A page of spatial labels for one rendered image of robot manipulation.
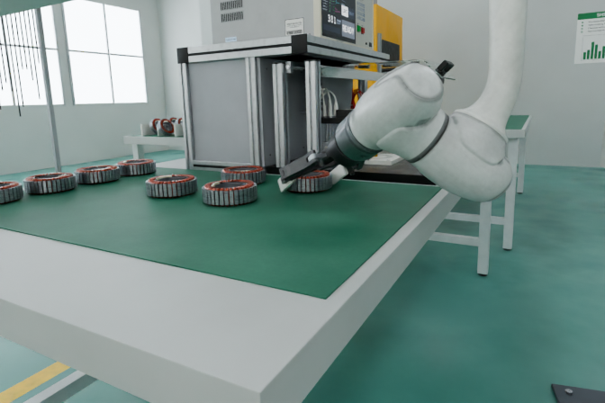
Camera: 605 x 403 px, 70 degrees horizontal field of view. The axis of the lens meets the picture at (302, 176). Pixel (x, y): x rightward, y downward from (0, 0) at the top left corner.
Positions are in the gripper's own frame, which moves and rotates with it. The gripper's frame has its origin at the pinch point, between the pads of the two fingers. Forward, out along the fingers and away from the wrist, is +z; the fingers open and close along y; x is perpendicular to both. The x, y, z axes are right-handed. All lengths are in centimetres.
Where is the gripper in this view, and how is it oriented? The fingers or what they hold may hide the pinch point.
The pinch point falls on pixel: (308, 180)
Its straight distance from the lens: 98.7
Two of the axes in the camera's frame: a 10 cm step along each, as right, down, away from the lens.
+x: -2.7, -9.2, 2.8
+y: 8.7, -1.1, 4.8
